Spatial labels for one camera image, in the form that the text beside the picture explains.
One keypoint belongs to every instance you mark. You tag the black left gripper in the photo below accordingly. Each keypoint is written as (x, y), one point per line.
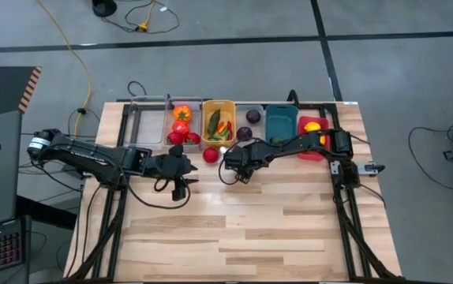
(167, 165)

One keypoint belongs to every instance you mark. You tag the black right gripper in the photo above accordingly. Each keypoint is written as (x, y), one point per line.
(246, 158)

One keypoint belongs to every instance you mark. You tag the white garlic bulb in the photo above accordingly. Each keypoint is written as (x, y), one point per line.
(222, 150)

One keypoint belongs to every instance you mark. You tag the plain red tomato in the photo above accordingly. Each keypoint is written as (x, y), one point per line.
(210, 154)

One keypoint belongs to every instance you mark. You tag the red chili pepper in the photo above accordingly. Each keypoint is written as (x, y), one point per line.
(230, 135)
(229, 125)

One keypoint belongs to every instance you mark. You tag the green jalapeno pepper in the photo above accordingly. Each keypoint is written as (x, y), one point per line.
(225, 134)

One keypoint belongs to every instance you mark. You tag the light green pepper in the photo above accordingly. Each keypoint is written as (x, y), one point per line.
(212, 138)

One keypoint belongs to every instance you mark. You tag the long orange pepper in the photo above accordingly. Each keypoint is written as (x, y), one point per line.
(220, 127)

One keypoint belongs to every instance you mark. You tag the red-orange tomato with green stem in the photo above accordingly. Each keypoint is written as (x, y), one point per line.
(193, 138)

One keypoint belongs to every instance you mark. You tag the large dark green pepper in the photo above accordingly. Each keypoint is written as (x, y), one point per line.
(213, 121)

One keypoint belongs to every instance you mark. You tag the red tomato with green stem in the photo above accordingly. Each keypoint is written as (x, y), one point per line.
(180, 127)

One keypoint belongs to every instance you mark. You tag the green bell pepper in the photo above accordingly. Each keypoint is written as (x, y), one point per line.
(277, 140)

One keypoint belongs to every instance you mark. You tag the yellow lemon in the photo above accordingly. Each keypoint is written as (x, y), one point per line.
(312, 126)

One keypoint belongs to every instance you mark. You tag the orange fruit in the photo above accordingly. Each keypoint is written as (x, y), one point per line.
(323, 140)

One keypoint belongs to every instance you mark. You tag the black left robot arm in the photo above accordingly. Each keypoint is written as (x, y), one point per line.
(84, 155)

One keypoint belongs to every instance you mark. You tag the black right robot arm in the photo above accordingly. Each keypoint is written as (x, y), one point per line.
(289, 146)

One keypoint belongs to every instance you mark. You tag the frosted translucent plastic bin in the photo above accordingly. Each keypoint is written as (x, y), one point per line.
(242, 114)

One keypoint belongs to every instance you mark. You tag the yellow plastic bin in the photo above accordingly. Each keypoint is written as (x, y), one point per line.
(226, 108)

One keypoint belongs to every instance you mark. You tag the clear plastic bin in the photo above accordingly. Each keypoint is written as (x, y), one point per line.
(147, 130)
(195, 118)

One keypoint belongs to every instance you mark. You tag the teal plastic bin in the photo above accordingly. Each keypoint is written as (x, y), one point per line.
(281, 122)

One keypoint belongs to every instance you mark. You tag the red plastic bin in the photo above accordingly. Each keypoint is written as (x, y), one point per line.
(303, 152)

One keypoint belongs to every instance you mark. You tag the white table corner label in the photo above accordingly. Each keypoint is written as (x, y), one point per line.
(351, 103)

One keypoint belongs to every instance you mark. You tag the yellow power plug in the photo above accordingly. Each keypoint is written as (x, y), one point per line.
(143, 27)

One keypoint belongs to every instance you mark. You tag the black round stand base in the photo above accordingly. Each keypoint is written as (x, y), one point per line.
(104, 7)

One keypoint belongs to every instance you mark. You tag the black striped floor mat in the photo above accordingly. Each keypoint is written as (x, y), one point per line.
(5, 90)

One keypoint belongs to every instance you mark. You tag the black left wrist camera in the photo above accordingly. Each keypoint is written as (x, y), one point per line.
(179, 192)

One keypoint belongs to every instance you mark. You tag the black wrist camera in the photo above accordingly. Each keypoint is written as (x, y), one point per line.
(246, 176)
(179, 192)

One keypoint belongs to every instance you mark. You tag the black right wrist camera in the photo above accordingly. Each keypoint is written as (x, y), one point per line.
(246, 176)

